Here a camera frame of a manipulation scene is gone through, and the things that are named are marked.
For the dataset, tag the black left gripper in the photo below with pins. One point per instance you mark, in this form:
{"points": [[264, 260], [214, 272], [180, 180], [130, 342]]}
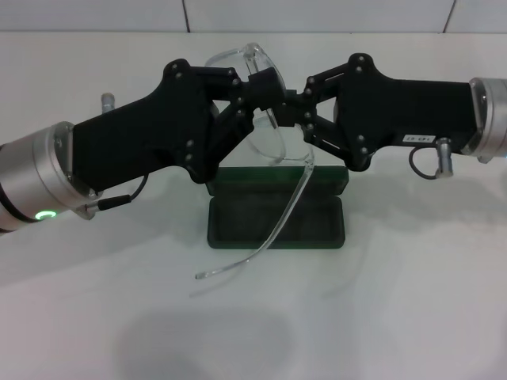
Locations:
{"points": [[138, 134]]}

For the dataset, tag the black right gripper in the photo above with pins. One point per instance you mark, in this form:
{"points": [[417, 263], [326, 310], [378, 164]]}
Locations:
{"points": [[396, 111]]}

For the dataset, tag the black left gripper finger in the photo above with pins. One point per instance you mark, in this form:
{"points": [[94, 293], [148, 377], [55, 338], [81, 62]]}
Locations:
{"points": [[269, 98], [263, 81]]}

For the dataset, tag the clear transparent glasses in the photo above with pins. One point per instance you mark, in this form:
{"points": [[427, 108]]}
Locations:
{"points": [[251, 53]]}

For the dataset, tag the green glasses case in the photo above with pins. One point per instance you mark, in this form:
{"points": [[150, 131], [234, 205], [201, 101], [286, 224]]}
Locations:
{"points": [[317, 225]]}

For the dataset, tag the left gripper silver connector plug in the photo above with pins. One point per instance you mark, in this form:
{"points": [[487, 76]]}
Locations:
{"points": [[107, 103]]}

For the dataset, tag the gripper silver connector plug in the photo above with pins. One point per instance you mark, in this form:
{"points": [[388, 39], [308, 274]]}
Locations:
{"points": [[107, 103], [444, 158]]}

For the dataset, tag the right gripper silver connector plug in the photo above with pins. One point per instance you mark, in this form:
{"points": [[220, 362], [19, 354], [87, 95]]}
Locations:
{"points": [[444, 158]]}

